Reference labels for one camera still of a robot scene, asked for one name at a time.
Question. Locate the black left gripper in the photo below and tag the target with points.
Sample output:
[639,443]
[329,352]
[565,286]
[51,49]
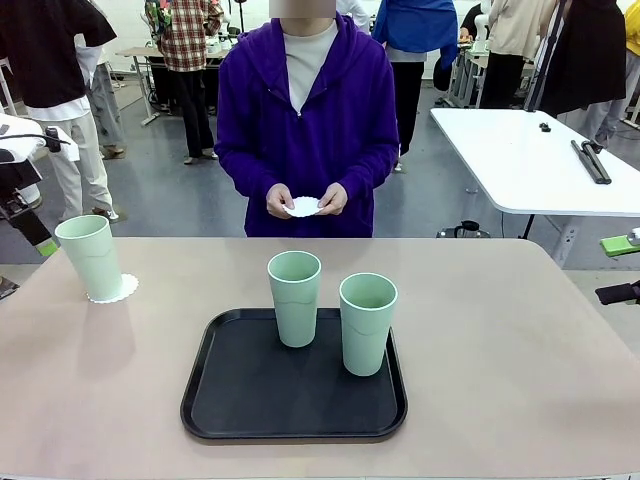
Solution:
[17,175]

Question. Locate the right gripper green finger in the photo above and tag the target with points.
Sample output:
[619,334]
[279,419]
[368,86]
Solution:
[620,245]
[617,294]

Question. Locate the pale green tall cup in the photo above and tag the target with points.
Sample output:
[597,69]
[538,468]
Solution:
[295,320]
[92,265]
[367,345]

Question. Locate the white scalloped paper coaster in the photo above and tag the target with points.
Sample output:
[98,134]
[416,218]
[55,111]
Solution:
[130,287]
[301,207]

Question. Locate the person's left forearm purple sleeve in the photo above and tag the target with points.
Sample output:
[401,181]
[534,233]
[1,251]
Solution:
[370,172]

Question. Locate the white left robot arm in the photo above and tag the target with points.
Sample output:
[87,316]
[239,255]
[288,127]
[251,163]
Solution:
[20,125]

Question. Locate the person's right forearm purple sleeve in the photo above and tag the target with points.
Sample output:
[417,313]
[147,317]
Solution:
[242,172]

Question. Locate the person's right hand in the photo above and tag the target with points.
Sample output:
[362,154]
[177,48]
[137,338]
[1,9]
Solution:
[277,200]

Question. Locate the person's left hand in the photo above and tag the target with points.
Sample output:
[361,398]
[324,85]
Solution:
[336,200]

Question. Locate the black folded tripod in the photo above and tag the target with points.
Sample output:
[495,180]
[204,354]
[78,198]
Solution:
[592,165]

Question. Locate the white folding table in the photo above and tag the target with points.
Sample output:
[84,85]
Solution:
[525,160]

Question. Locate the small black object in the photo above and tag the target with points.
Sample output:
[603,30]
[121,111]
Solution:
[545,127]

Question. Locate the person in grey trousers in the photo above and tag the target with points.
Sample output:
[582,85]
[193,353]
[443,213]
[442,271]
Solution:
[107,100]

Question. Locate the black kettle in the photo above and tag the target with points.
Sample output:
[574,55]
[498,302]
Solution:
[469,230]

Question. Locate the person black top white trousers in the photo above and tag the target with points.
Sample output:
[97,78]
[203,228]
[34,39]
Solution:
[45,50]

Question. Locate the wooden desk with metal legs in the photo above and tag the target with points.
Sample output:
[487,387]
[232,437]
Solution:
[140,51]

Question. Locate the person in yellow shirt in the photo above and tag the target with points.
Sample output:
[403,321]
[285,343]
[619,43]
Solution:
[634,30]

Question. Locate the person in beige top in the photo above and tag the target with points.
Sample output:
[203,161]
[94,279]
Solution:
[515,30]

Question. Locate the person in plaid shirt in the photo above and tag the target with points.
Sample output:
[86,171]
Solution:
[187,40]

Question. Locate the person in purple hoodie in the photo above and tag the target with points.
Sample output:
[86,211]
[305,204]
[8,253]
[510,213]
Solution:
[260,125]

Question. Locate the small white background robot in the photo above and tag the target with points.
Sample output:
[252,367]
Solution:
[481,25]

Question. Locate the person in blue top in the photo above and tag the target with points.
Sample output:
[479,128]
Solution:
[415,25]

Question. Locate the black plastic tray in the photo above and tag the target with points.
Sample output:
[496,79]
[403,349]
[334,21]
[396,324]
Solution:
[280,395]

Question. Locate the black camera stand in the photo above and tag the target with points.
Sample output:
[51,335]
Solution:
[542,70]

